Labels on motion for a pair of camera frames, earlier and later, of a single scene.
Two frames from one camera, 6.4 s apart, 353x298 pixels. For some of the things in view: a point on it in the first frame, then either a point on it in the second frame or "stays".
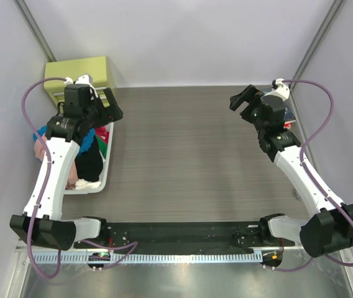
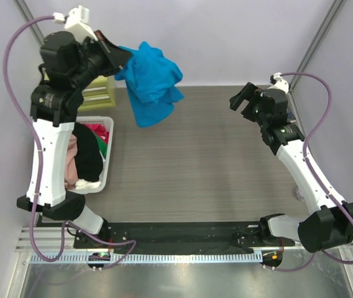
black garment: (89, 164) stays
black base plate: (166, 234) stays
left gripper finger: (114, 110) -> (119, 55)
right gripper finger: (246, 95) stays
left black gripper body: (110, 103) -> (109, 53)
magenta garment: (101, 131) stays
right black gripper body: (247, 101) stays
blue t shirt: (87, 142) -> (150, 78)
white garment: (81, 184) stays
